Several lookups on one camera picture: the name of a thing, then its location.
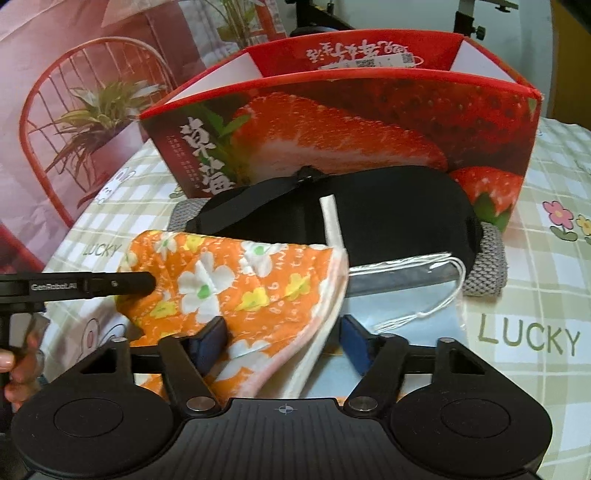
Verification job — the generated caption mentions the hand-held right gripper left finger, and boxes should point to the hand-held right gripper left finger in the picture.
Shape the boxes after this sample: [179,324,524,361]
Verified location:
[69,318,227,418]

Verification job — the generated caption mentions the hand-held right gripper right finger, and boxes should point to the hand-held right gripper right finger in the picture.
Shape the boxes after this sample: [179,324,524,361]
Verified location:
[339,315,505,415]

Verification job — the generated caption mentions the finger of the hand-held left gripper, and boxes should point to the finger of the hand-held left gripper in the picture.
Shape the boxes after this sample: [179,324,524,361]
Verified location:
[0,271,155,301]

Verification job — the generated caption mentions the blue face mask packet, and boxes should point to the blue face mask packet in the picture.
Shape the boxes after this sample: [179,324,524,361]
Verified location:
[344,250,468,335]

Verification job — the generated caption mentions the orange floral cloth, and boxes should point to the orange floral cloth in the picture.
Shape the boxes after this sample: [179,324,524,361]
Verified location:
[115,229,349,400]

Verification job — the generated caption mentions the black eye mask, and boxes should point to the black eye mask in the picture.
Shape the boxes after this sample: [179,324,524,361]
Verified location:
[185,166,483,274]

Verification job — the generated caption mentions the grey knitted cloth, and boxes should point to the grey knitted cloth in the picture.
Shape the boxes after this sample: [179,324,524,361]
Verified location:
[168,198,509,297]

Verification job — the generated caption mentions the red strawberry print cardboard box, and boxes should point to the red strawberry print cardboard box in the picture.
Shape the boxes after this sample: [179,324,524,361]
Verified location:
[140,28,542,232]

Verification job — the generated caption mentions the person's left hand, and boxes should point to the person's left hand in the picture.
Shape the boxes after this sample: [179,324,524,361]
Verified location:
[0,333,44,411]

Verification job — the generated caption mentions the checked bunny print tablecloth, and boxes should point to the checked bunny print tablecloth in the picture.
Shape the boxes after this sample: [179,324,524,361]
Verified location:
[41,115,591,480]

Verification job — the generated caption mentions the red printed backdrop cloth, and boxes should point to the red printed backdrop cloth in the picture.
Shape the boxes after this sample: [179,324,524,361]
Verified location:
[0,0,296,273]

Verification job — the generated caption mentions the black exercise bike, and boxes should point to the black exercise bike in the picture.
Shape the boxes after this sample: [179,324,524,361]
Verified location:
[286,0,520,38]

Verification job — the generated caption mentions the wooden door panel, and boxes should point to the wooden door panel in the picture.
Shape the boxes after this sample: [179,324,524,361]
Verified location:
[547,14,591,125]

